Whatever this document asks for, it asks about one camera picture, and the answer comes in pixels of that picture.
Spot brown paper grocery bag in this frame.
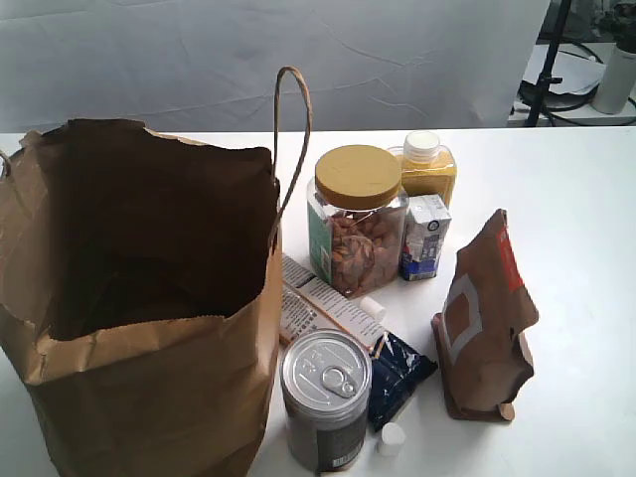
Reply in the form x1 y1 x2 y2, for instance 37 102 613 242
0 66 312 477

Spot brown stand-up pouch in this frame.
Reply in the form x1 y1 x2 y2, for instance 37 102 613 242
431 209 540 422

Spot almond jar with yellow lid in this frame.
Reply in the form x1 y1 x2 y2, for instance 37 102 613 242
307 145 408 298

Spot clear printed flat package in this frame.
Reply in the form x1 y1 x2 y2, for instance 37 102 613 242
279 254 331 345

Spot white printed tube package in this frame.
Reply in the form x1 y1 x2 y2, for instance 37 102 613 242
296 277 385 350

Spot small blue white milk carton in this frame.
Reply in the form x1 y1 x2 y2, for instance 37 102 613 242
399 195 451 281

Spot yellow grain bottle white cap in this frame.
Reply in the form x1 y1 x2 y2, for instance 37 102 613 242
388 130 457 208

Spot can with pull-tab lid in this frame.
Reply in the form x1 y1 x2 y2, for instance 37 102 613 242
280 329 372 473

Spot dark blue snack packet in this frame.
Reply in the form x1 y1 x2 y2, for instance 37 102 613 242
368 331 438 432

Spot small white cap bottle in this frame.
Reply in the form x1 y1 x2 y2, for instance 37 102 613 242
376 422 406 457

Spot white paper sheets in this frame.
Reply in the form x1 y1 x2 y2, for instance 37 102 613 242
523 45 606 95

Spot black tripod stand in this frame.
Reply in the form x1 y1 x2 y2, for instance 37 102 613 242
524 0 572 128

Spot white cylindrical bottle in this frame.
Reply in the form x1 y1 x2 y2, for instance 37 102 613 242
591 45 635 114

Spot black cable on background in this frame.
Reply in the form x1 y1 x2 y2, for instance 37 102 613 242
516 39 636 125

